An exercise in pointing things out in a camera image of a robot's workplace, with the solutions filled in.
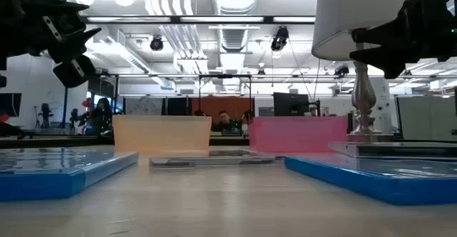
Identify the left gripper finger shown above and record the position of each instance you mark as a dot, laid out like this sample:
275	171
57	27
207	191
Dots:
71	49
75	73

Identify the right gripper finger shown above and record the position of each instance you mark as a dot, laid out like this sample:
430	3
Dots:
389	60
382	37

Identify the clear jewel case black insert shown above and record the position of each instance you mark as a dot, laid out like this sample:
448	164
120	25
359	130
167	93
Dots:
392	150
214	162

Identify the blue plastic case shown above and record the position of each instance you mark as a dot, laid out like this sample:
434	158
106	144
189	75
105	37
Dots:
53	172
375	180

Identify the background black robot arm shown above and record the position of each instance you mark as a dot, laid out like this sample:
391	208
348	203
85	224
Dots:
45	115

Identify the red balloon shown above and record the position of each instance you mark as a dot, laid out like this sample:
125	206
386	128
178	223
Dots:
87	103

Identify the white-shade silver table lamp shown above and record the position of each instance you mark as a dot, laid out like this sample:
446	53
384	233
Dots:
357	8

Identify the person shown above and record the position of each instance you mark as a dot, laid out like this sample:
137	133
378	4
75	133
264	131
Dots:
224	121
101	117

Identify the grey partition screen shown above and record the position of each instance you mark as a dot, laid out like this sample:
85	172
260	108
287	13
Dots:
425	117

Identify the translucent orange plastic bin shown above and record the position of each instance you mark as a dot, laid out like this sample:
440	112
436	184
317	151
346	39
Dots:
160	133

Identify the black computer monitor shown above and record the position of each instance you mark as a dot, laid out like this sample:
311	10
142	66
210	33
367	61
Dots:
291	104

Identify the translucent pink plastic bin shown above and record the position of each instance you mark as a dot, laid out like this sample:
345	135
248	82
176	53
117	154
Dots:
296	135

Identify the brown partition panel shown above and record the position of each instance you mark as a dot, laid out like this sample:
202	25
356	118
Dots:
221	105

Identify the black hanging ceiling camera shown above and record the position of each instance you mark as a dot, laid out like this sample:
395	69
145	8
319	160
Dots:
279	39
156	43
341	70

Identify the black wall screen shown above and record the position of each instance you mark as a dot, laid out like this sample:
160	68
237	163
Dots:
10	105

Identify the black background rig frame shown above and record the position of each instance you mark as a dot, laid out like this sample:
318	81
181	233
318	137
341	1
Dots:
225	76

